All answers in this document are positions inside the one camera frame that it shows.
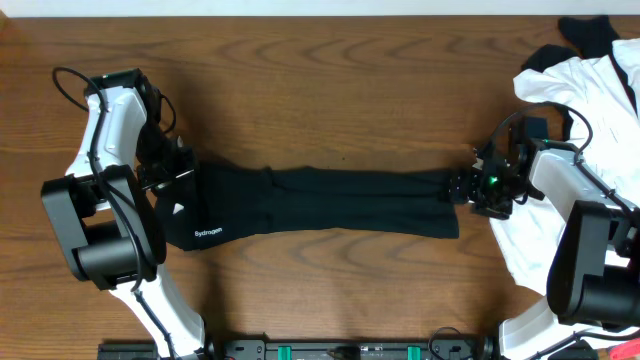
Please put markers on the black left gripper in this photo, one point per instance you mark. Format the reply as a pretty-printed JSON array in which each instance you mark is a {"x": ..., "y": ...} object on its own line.
[{"x": 185, "y": 170}]

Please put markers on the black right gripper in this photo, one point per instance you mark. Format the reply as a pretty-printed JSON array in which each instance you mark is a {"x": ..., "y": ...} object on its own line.
[{"x": 499, "y": 212}]

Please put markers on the black Sydrogen t-shirt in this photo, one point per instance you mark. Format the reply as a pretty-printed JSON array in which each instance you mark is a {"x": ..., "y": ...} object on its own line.
[{"x": 226, "y": 203}]

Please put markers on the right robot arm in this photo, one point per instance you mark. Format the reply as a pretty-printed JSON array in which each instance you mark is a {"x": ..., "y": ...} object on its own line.
[{"x": 592, "y": 287}]

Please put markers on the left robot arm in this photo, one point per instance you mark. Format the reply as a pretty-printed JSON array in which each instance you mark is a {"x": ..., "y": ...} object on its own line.
[{"x": 106, "y": 226}]

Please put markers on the white garment label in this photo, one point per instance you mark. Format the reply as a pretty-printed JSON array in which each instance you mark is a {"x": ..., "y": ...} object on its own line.
[{"x": 177, "y": 208}]

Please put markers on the white shirt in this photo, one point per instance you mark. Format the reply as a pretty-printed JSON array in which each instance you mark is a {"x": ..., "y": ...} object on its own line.
[{"x": 605, "y": 122}]

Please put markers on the black garment at corner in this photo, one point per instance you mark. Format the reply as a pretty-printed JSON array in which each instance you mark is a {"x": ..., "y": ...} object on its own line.
[{"x": 587, "y": 39}]

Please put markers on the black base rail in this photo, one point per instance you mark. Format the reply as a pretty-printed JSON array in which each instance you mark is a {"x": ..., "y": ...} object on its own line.
[{"x": 443, "y": 347}]

